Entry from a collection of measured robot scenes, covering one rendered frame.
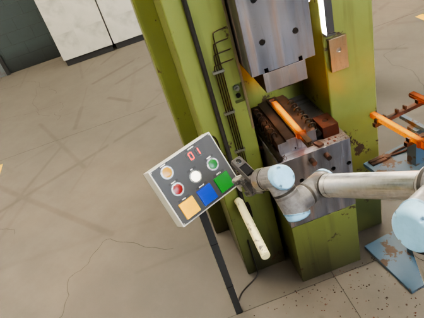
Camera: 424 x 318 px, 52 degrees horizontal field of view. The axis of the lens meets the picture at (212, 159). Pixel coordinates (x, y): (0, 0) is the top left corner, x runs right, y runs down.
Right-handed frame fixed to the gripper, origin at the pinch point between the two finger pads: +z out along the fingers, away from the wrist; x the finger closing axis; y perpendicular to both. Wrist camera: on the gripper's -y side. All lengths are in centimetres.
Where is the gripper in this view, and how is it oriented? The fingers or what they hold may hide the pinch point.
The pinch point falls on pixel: (233, 178)
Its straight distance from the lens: 186.8
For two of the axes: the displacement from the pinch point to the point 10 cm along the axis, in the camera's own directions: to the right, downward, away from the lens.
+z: -4.1, 1.1, 9.1
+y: 5.3, 8.4, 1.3
